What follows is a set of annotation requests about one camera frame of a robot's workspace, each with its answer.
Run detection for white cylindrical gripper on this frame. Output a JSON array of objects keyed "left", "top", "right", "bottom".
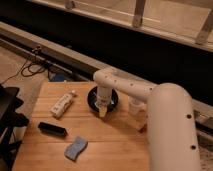
[{"left": 97, "top": 86, "right": 112, "bottom": 118}]

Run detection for dark ceramic bowl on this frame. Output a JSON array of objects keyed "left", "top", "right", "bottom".
[{"left": 87, "top": 87, "right": 119, "bottom": 112}]

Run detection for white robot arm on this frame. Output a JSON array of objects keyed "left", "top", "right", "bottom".
[{"left": 93, "top": 68, "right": 201, "bottom": 171}]

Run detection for translucent plastic cup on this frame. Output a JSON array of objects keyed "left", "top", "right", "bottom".
[{"left": 129, "top": 97, "right": 146, "bottom": 116}]

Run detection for blue sponge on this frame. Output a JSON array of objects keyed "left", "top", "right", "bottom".
[{"left": 64, "top": 136, "right": 88, "bottom": 161}]

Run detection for white tube bottle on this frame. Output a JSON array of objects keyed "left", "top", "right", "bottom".
[{"left": 50, "top": 90, "right": 76, "bottom": 119}]

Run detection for wooden table board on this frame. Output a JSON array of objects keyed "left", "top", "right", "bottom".
[{"left": 12, "top": 82, "right": 149, "bottom": 171}]

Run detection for blue object on floor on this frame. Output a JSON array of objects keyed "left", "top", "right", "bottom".
[{"left": 49, "top": 74, "right": 65, "bottom": 82}]

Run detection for black rectangular box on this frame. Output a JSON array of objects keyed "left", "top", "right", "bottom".
[{"left": 38, "top": 122, "right": 67, "bottom": 137}]

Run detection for black chair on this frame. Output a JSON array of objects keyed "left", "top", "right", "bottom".
[{"left": 0, "top": 84, "right": 29, "bottom": 169}]

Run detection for black cable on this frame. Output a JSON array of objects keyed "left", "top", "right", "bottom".
[{"left": 0, "top": 49, "right": 64, "bottom": 85}]

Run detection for metal window rail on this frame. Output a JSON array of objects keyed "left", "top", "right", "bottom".
[{"left": 0, "top": 21, "right": 213, "bottom": 134}]

